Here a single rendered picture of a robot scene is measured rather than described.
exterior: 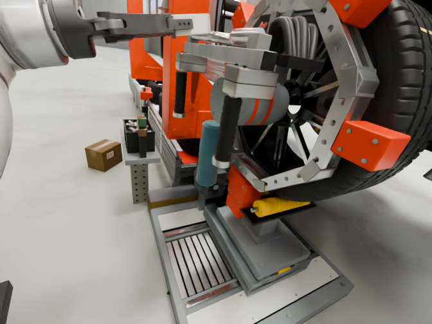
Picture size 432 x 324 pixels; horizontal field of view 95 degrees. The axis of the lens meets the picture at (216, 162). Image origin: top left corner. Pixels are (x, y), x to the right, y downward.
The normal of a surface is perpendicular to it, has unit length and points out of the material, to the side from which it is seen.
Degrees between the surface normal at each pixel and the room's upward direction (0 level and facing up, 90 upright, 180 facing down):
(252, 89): 90
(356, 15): 125
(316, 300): 0
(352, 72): 90
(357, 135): 90
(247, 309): 0
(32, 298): 0
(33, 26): 83
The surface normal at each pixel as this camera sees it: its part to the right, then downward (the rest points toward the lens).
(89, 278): 0.15, -0.87
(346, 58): -0.89, 0.09
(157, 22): 0.60, 0.37
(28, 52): 0.37, 0.84
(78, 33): 0.40, 0.60
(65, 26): 0.39, 0.39
